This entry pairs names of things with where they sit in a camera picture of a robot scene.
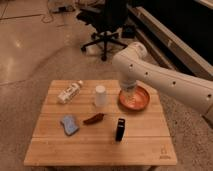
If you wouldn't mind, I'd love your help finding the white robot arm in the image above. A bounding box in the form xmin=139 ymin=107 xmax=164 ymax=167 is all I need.
xmin=112 ymin=42 xmax=213 ymax=129

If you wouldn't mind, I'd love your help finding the black box on floor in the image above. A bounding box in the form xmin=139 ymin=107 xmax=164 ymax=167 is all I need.
xmin=121 ymin=25 xmax=135 ymax=38

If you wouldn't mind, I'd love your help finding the white plastic bottle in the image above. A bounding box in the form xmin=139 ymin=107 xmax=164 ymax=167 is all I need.
xmin=58 ymin=80 xmax=83 ymax=104

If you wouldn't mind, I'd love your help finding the white ceramic cup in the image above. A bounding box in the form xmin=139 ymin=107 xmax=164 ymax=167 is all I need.
xmin=95 ymin=85 xmax=107 ymax=107

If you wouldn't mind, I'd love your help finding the blue sponge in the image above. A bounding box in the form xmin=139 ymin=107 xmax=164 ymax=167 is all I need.
xmin=61 ymin=115 xmax=79 ymax=136

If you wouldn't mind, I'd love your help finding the wooden table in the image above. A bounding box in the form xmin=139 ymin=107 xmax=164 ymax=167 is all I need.
xmin=24 ymin=80 xmax=177 ymax=166

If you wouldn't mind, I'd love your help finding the orange ceramic bowl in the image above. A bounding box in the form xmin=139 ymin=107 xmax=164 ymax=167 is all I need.
xmin=118 ymin=86 xmax=150 ymax=111

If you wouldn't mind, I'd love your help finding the black eraser block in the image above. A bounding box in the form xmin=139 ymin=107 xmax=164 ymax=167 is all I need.
xmin=115 ymin=118 xmax=125 ymax=141

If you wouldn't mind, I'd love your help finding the black office chair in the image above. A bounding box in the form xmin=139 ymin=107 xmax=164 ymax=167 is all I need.
xmin=77 ymin=0 xmax=128 ymax=61

